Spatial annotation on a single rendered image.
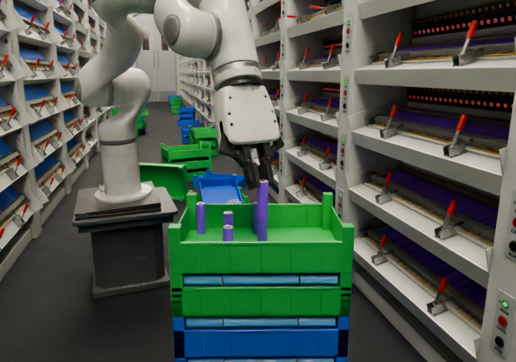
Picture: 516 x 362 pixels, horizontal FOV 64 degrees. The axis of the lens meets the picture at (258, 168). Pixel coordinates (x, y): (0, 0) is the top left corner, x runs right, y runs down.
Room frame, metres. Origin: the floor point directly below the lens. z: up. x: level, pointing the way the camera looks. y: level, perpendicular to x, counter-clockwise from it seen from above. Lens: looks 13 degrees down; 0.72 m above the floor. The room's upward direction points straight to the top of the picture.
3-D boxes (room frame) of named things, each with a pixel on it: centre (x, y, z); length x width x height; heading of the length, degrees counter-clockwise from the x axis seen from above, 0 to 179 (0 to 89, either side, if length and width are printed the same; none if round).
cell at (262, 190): (0.65, -0.01, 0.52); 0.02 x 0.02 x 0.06
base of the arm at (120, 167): (1.36, 0.47, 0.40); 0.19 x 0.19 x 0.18
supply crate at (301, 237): (0.72, 0.00, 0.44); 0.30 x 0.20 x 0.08; 91
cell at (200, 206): (0.78, 0.12, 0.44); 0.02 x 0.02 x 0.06
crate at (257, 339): (0.72, 0.00, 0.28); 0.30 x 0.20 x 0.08; 91
